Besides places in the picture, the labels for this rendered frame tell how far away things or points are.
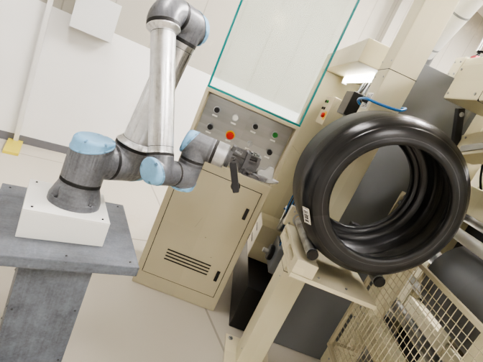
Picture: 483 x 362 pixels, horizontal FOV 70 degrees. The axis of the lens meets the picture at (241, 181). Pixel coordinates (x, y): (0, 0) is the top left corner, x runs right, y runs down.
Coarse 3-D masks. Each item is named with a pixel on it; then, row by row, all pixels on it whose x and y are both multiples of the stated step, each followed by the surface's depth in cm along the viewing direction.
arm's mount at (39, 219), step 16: (32, 192) 125; (32, 208) 115; (48, 208) 119; (32, 224) 116; (48, 224) 118; (64, 224) 120; (80, 224) 123; (96, 224) 125; (48, 240) 120; (64, 240) 123; (80, 240) 125; (96, 240) 128
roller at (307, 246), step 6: (300, 222) 151; (300, 228) 145; (300, 234) 142; (306, 234) 138; (306, 240) 134; (306, 246) 130; (312, 246) 128; (306, 252) 127; (312, 252) 126; (312, 258) 126
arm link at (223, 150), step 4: (220, 144) 122; (224, 144) 123; (228, 144) 124; (220, 148) 121; (224, 148) 122; (228, 148) 122; (216, 152) 121; (220, 152) 121; (224, 152) 121; (228, 152) 123; (216, 156) 121; (220, 156) 121; (224, 156) 121; (212, 160) 122; (216, 160) 122; (220, 160) 121; (224, 160) 121; (216, 164) 123; (220, 164) 123
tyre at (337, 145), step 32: (352, 128) 113; (384, 128) 110; (416, 128) 110; (320, 160) 116; (352, 160) 112; (416, 160) 141; (448, 160) 112; (320, 192) 116; (416, 192) 144; (448, 192) 117; (320, 224) 119; (384, 224) 149; (416, 224) 143; (448, 224) 117; (352, 256) 121; (384, 256) 138; (416, 256) 121
